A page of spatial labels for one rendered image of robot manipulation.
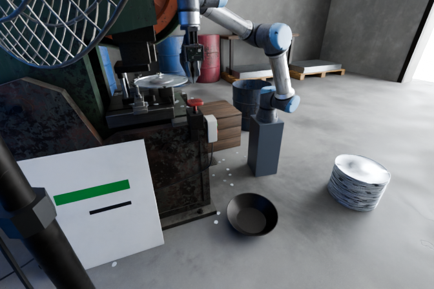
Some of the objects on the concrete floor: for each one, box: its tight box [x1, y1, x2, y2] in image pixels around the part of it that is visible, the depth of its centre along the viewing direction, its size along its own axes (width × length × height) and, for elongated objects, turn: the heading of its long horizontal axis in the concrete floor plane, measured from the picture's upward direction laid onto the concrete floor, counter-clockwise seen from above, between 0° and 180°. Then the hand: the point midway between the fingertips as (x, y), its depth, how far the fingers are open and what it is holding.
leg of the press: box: [0, 76, 217, 269], centre depth 95 cm, size 92×12×90 cm, turn 112°
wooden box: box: [189, 100, 242, 154], centre depth 195 cm, size 40×38×35 cm
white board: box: [17, 139, 164, 270], centre depth 93 cm, size 14×50×59 cm, turn 111°
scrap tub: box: [233, 79, 272, 132], centre depth 224 cm, size 42×42×48 cm
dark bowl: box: [226, 193, 278, 236], centre depth 119 cm, size 30×30×7 cm
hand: (192, 79), depth 83 cm, fingers closed
